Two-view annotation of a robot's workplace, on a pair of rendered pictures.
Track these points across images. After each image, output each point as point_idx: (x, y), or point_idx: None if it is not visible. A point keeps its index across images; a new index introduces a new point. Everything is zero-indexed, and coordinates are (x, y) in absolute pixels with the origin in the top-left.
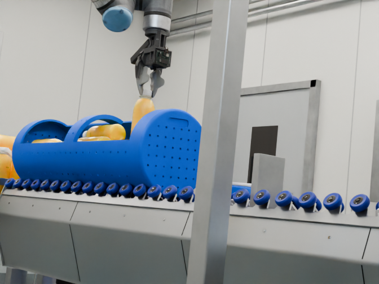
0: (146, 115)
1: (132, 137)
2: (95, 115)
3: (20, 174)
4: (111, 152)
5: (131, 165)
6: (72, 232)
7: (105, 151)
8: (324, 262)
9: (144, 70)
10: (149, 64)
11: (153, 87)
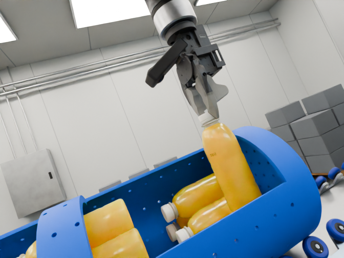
0: (258, 140)
1: (289, 175)
2: (73, 207)
3: None
4: (260, 227)
5: (306, 218)
6: None
7: (243, 235)
8: None
9: (208, 81)
10: (211, 71)
11: (202, 108)
